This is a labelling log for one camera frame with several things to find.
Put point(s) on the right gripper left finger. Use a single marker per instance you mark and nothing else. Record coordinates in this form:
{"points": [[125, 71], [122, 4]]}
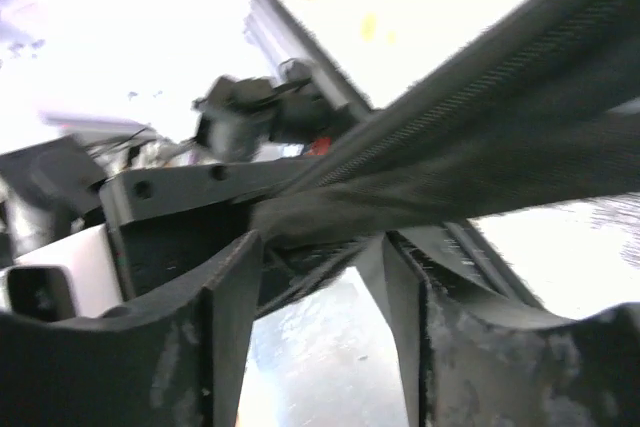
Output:
{"points": [[172, 357]]}

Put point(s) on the black racket cover bag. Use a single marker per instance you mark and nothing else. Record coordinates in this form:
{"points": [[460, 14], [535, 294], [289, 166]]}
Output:
{"points": [[530, 113]]}

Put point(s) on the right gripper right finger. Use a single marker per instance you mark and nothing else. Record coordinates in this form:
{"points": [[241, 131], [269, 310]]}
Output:
{"points": [[469, 356]]}

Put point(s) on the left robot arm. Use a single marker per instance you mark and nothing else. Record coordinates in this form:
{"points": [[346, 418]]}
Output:
{"points": [[61, 263]]}

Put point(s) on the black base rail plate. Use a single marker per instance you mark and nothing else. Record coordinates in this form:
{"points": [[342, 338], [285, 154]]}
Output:
{"points": [[164, 222]]}

